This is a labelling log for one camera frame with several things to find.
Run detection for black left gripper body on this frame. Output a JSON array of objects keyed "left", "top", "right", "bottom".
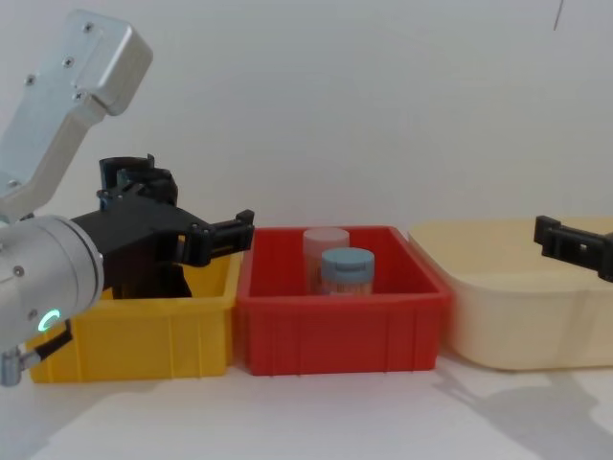
[{"left": 71, "top": 152, "right": 215, "bottom": 293}]

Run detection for yellow plastic bin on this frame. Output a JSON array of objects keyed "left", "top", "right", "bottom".
[{"left": 29, "top": 251, "right": 243, "bottom": 384}]

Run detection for clear jar frosted lid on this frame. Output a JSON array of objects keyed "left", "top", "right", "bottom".
[{"left": 303, "top": 228, "right": 351, "bottom": 294}]

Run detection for cream plastic tub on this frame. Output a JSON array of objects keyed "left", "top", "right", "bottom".
[{"left": 407, "top": 215, "right": 613, "bottom": 371}]

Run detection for clear jar blue-grey lid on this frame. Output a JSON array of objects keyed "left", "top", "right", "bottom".
[{"left": 319, "top": 247, "right": 375, "bottom": 296}]

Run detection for red plastic bin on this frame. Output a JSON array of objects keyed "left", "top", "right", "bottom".
[{"left": 236, "top": 225, "right": 451, "bottom": 378}]

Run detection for white table cloth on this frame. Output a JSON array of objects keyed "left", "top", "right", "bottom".
[{"left": 0, "top": 352, "right": 613, "bottom": 460}]

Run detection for thin dark cable silver plug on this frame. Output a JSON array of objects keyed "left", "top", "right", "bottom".
[{"left": 0, "top": 318, "right": 76, "bottom": 387}]

